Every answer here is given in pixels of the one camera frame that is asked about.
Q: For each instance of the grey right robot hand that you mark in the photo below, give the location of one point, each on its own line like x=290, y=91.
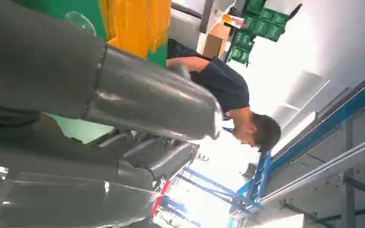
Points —
x=59, y=78

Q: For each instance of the yellow plastic sheet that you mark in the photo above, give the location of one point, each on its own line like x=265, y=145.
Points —
x=135, y=25

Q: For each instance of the brown cardboard box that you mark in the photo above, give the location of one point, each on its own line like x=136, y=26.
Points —
x=215, y=41

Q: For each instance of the person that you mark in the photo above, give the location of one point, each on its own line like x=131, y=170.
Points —
x=226, y=85

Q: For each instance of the stack of green crates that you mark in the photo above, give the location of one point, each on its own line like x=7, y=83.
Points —
x=261, y=25

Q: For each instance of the blue metal shelf rack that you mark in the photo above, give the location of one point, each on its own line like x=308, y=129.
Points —
x=255, y=188

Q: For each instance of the blue steel beam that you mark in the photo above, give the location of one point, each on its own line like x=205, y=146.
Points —
x=333, y=121

